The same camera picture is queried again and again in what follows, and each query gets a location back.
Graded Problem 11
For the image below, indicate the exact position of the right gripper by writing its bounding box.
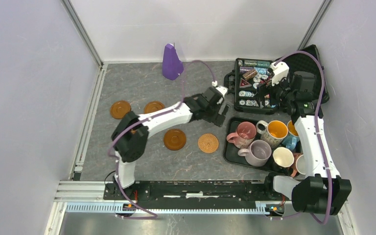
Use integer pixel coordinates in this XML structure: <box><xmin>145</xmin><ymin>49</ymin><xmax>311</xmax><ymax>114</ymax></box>
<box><xmin>253</xmin><ymin>73</ymin><xmax>296</xmax><ymax>109</ymax></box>

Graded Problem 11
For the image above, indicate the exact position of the dark pink mug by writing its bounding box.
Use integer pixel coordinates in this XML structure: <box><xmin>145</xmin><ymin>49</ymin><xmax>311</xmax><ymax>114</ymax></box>
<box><xmin>226</xmin><ymin>121</ymin><xmax>257</xmax><ymax>149</ymax></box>

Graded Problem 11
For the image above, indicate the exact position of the woven round coaster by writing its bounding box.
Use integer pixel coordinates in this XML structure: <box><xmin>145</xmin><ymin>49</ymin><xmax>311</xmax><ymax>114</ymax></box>
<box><xmin>198</xmin><ymin>133</ymin><xmax>219</xmax><ymax>153</ymax></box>

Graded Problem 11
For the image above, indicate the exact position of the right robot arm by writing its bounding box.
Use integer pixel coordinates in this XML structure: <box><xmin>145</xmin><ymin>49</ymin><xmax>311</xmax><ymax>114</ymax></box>
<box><xmin>263</xmin><ymin>71</ymin><xmax>352</xmax><ymax>216</ymax></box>

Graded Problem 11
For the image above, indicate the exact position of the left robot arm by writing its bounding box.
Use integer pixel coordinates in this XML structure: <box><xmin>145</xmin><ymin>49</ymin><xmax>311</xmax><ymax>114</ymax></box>
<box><xmin>108</xmin><ymin>86</ymin><xmax>228</xmax><ymax>200</ymax></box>

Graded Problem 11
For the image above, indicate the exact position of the black poker chip case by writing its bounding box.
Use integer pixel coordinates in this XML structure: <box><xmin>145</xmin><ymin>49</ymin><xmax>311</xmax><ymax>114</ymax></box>
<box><xmin>224</xmin><ymin>53</ymin><xmax>321</xmax><ymax>115</ymax></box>

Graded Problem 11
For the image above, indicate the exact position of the black tray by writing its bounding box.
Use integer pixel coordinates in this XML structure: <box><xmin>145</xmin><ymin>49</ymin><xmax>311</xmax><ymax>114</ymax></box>
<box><xmin>222</xmin><ymin>117</ymin><xmax>293</xmax><ymax>176</ymax></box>

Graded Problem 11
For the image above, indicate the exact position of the floral mug yellow inside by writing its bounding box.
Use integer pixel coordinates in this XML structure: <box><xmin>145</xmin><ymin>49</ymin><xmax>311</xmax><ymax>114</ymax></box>
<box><xmin>256</xmin><ymin>120</ymin><xmax>288</xmax><ymax>148</ymax></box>

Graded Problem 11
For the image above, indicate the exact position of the light lilac mug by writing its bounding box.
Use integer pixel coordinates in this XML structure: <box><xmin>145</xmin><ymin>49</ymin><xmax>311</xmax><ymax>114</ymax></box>
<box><xmin>237</xmin><ymin>140</ymin><xmax>272</xmax><ymax>167</ymax></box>

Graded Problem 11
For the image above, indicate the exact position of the blue butterfly mug yellow inside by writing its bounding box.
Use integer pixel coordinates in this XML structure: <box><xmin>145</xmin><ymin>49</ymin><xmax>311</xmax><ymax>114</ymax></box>
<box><xmin>282</xmin><ymin>120</ymin><xmax>300</xmax><ymax>151</ymax></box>

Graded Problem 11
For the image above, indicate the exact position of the purple cone object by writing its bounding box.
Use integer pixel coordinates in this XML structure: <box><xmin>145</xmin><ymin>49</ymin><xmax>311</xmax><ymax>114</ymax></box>
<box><xmin>162</xmin><ymin>44</ymin><xmax>184</xmax><ymax>81</ymax></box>

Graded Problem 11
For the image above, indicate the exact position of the cream mug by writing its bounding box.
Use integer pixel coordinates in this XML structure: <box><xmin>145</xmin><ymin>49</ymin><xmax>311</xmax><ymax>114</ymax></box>
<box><xmin>272</xmin><ymin>147</ymin><xmax>295</xmax><ymax>168</ymax></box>

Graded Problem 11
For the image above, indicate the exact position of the pink dotted white mug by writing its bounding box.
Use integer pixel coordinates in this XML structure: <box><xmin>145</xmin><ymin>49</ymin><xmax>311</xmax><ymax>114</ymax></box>
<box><xmin>290</xmin><ymin>153</ymin><xmax>306</xmax><ymax>177</ymax></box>

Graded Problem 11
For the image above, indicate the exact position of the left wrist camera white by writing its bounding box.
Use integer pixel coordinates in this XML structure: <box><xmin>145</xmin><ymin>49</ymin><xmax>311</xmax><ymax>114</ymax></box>
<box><xmin>211</xmin><ymin>81</ymin><xmax>228</xmax><ymax>97</ymax></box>

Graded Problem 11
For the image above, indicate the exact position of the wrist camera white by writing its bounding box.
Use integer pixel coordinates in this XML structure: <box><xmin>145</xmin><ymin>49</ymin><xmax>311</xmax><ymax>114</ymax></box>
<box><xmin>211</xmin><ymin>81</ymin><xmax>228</xmax><ymax>97</ymax></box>
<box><xmin>270</xmin><ymin>61</ymin><xmax>289</xmax><ymax>86</ymax></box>

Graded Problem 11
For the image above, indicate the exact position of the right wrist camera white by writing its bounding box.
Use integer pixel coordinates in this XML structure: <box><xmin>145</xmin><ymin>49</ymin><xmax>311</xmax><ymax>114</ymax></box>
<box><xmin>270</xmin><ymin>61</ymin><xmax>289</xmax><ymax>86</ymax></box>

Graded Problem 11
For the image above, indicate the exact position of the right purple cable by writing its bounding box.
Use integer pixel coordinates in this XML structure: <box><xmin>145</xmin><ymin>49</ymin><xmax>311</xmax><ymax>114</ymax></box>
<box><xmin>265</xmin><ymin>50</ymin><xmax>333</xmax><ymax>225</ymax></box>

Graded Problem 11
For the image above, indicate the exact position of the purple cable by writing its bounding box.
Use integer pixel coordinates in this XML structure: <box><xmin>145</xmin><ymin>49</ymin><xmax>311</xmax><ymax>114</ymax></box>
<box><xmin>265</xmin><ymin>50</ymin><xmax>333</xmax><ymax>225</ymax></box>
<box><xmin>107</xmin><ymin>60</ymin><xmax>218</xmax><ymax>219</ymax></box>

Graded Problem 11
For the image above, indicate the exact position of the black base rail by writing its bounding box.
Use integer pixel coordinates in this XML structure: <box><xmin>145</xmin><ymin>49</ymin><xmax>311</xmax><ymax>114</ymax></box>
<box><xmin>103</xmin><ymin>180</ymin><xmax>289</xmax><ymax>210</ymax></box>

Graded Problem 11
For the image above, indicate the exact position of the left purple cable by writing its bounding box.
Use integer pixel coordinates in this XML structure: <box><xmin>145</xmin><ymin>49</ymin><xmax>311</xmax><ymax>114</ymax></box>
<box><xmin>107</xmin><ymin>60</ymin><xmax>218</xmax><ymax>219</ymax></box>

